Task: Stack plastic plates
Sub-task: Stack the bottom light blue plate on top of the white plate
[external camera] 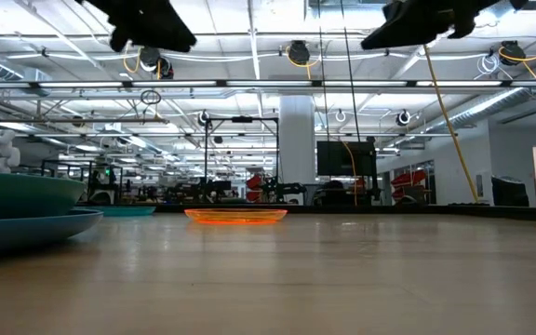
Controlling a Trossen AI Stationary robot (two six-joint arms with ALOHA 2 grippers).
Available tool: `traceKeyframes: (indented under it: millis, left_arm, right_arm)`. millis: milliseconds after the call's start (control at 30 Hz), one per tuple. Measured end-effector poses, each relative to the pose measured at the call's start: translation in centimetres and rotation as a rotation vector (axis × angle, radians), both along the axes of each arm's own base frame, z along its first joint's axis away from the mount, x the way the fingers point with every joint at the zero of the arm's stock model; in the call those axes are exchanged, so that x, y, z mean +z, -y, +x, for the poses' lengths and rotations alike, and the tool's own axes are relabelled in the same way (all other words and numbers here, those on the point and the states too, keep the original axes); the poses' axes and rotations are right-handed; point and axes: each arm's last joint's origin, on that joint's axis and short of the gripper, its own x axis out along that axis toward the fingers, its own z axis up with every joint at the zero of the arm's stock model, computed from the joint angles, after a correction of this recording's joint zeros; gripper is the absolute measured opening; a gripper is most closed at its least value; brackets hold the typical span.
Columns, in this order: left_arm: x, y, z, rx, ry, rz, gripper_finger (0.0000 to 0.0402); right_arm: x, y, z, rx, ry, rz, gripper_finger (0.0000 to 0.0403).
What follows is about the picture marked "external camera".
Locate clear orange plastic plate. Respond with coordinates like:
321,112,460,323
183,208,288,226

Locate right arm's black gripper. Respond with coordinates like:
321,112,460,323
360,0,529,51

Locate teal bowl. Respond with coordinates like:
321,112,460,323
0,170,87,222

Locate black reel yellow cord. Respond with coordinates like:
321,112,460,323
284,39,321,81
498,39,536,81
123,44,176,81

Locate long ceiling light strip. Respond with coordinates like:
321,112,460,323
0,79,536,89

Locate black round bin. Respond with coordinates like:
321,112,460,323
489,174,530,208

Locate clear blue small plate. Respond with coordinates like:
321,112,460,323
77,205,157,218

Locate black machine green light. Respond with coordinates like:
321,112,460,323
88,162,124,206

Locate white square column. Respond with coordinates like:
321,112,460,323
278,95,316,206

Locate large blue plastic plate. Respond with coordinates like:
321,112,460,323
0,208,105,260

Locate thin orange cable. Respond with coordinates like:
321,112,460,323
341,141,358,207

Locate black gantry frame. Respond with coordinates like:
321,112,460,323
204,115,280,206

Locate black aluminium rig frame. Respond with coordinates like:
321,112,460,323
75,202,536,222

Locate red storage bins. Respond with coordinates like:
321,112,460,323
247,174,263,202
391,169,428,199

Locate black monitor screen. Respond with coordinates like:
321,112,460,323
316,141,378,177

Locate yellow hanging hose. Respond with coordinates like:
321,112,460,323
422,44,479,205

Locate black hanging cable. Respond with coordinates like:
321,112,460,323
340,0,361,143
317,0,330,141

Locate left arm's black gripper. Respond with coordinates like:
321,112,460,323
74,0,198,53

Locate black cable loop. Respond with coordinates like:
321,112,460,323
140,89,163,106

